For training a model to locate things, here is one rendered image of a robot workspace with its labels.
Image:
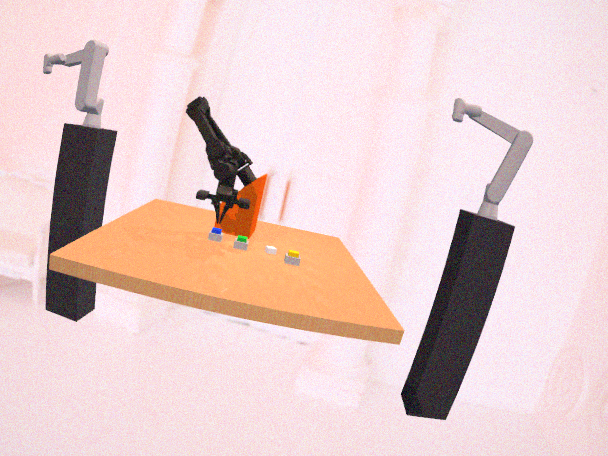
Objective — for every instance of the green button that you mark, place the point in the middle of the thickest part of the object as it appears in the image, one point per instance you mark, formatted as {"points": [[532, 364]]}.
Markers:
{"points": [[241, 243]]}

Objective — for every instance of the blue button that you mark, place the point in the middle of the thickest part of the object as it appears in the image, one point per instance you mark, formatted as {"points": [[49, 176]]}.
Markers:
{"points": [[215, 235]]}

